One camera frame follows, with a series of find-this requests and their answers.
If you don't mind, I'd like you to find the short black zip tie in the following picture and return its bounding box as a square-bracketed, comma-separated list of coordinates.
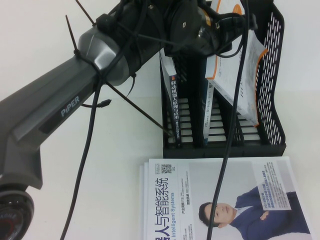
[126, 72, 138, 97]

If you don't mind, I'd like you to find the black plastic book stand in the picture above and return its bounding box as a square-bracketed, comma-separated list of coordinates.
[159, 0, 287, 158]

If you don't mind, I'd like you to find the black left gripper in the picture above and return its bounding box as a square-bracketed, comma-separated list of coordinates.
[197, 7, 258, 57]

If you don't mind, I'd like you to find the white orange-bordered ROS2 book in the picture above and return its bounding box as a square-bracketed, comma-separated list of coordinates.
[204, 0, 270, 128]

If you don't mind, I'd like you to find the thin black cable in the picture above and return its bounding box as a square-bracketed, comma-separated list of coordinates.
[71, 24, 141, 240]

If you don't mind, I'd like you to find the black spine book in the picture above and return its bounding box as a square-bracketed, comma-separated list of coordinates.
[159, 48, 185, 148]

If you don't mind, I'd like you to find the white-edged book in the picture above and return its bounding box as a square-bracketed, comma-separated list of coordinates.
[139, 164, 145, 240]
[143, 161, 150, 240]

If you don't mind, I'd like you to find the short black plug cable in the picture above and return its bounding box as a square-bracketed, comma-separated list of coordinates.
[82, 99, 112, 110]

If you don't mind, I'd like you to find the white book with man portrait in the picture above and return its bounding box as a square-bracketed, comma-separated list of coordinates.
[147, 156, 312, 240]

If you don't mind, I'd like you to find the blue spine white book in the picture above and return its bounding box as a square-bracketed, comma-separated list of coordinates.
[201, 77, 216, 146]

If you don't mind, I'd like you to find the long black zip tie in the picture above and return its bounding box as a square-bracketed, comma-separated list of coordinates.
[104, 79, 174, 138]

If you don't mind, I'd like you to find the long black cable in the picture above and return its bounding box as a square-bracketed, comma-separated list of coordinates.
[206, 0, 251, 240]

